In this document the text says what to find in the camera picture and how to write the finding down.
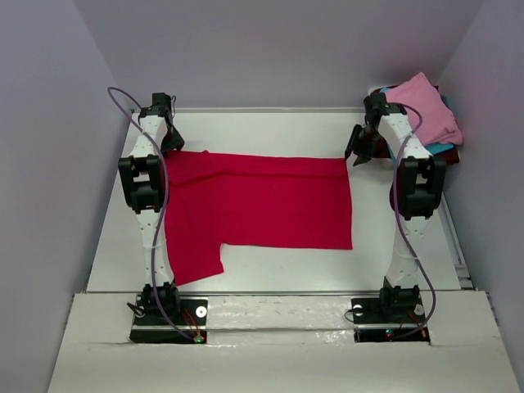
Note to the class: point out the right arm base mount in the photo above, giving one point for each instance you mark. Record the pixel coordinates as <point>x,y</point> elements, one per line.
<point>372,326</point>

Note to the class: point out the pink folded t shirt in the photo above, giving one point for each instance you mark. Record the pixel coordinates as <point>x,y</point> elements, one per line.
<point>438,122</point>

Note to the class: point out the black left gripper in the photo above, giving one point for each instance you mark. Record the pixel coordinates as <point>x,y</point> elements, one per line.
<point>176,142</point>

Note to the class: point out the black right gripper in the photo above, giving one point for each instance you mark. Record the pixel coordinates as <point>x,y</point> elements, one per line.
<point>365,154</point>

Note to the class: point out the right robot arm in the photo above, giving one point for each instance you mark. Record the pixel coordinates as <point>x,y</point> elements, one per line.
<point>389,131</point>

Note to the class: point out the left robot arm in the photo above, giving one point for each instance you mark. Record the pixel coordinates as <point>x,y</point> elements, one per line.
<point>142,177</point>

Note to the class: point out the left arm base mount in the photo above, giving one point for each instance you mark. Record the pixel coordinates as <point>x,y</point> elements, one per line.
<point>189,323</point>

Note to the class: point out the dark maroon folded t shirt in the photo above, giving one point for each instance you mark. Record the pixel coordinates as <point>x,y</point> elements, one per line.
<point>451,156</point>

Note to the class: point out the red t shirt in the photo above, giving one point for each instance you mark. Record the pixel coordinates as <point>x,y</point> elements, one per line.
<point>241,200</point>

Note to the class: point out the teal folded t shirt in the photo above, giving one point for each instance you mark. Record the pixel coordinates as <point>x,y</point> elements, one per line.
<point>433,148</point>

